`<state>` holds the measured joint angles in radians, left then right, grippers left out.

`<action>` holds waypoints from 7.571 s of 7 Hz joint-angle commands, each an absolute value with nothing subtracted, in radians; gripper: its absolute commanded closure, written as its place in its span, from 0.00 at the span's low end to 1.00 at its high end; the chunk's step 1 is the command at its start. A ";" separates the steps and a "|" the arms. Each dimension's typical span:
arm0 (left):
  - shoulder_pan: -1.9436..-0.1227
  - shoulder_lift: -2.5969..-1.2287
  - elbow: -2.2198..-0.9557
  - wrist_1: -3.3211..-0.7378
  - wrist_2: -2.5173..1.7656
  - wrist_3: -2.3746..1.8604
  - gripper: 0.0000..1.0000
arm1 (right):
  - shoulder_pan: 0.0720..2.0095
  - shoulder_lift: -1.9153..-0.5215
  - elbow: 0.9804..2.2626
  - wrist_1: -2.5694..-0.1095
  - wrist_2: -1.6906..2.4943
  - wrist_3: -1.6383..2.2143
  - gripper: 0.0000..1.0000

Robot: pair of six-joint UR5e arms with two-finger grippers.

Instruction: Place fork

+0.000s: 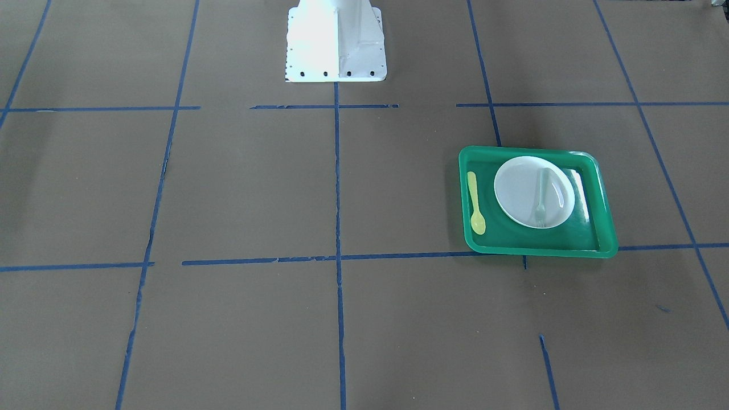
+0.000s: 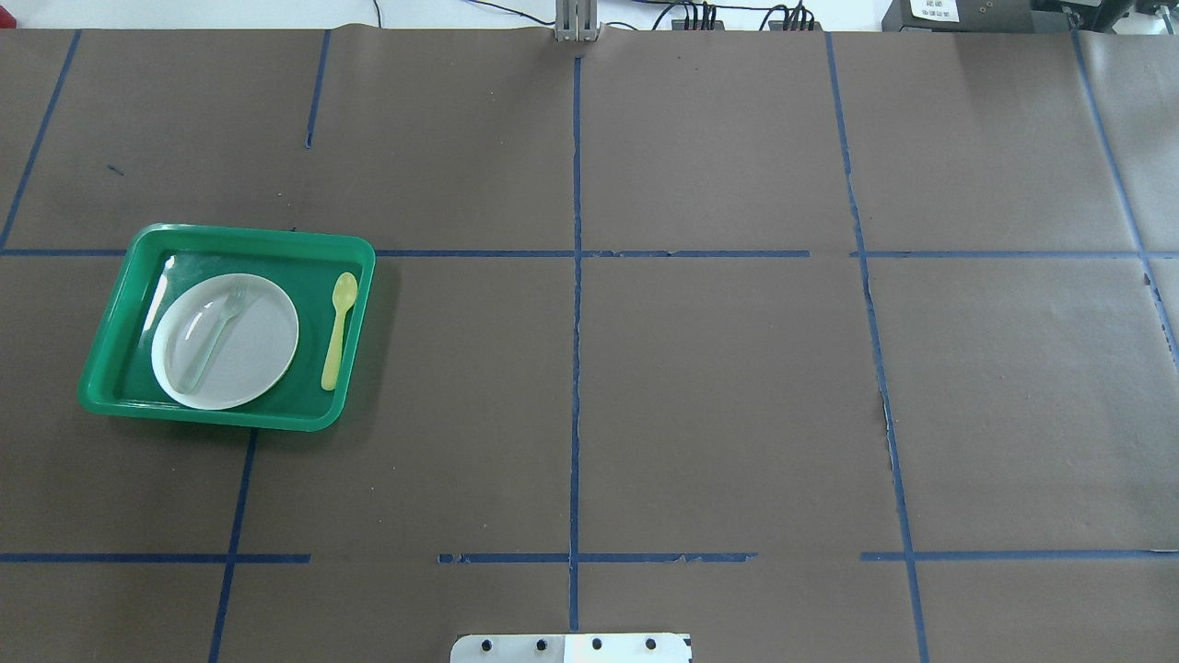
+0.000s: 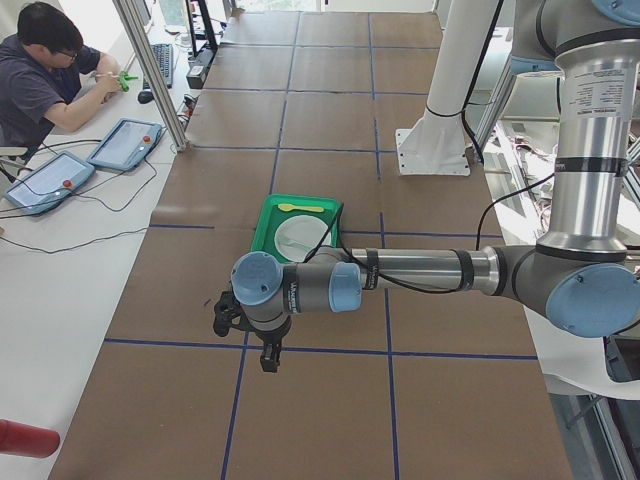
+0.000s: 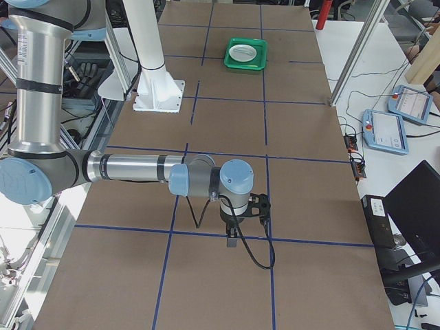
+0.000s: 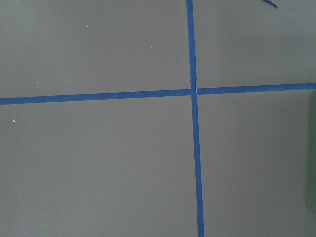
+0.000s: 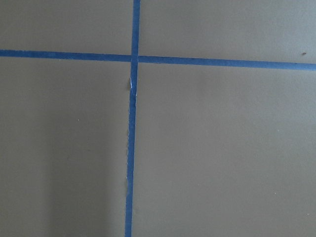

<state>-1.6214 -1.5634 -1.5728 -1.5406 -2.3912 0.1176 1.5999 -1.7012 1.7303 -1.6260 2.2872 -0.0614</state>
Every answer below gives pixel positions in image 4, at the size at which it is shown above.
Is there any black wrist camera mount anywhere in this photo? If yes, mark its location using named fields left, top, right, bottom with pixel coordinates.
left=246, top=193, right=271, bottom=222

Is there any orange black electronics board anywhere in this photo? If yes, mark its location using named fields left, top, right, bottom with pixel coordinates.
left=343, top=134, right=358, bottom=153

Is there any wooden beam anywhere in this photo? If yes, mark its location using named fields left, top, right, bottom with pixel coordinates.
left=405, top=15, right=439, bottom=85

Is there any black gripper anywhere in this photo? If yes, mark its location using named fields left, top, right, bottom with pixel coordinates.
left=220, top=209, right=245, bottom=248

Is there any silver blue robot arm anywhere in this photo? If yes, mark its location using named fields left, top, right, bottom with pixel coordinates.
left=1, top=1, right=255, bottom=245

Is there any red cylinder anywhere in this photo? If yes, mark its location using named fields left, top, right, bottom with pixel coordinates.
left=316, top=0, right=333, bottom=30

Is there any white plate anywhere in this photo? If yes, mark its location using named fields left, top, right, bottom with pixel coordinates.
left=228, top=44, right=257, bottom=63

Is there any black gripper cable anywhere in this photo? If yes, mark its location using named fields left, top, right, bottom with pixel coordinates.
left=185, top=195, right=276, bottom=270

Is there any black laptop computer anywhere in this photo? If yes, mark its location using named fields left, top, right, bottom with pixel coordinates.
left=384, top=160, right=440, bottom=261

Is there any black monitor stand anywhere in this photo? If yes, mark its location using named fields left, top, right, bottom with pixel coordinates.
left=375, top=246, right=439, bottom=307

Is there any aluminium frame post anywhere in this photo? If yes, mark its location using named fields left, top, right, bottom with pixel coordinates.
left=329, top=0, right=390, bottom=107

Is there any near blue teach pendant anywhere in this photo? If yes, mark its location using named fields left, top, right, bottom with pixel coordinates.
left=362, top=109, right=409, bottom=155

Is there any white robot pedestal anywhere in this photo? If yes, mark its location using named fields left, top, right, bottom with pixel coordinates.
left=98, top=1, right=185, bottom=113

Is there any black box device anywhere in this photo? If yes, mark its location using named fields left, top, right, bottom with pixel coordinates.
left=361, top=195, right=396, bottom=249

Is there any far blue teach pendant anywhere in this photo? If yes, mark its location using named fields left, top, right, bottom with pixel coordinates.
left=387, top=85, right=433, bottom=125

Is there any green plastic tray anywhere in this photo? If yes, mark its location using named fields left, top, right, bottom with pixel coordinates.
left=223, top=38, right=267, bottom=71

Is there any blue teach pendant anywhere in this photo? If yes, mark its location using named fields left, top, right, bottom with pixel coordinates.
left=362, top=109, right=409, bottom=155
left=387, top=85, right=433, bottom=125

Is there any brown paper table cover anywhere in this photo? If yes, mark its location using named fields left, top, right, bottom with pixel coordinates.
left=34, top=2, right=394, bottom=329

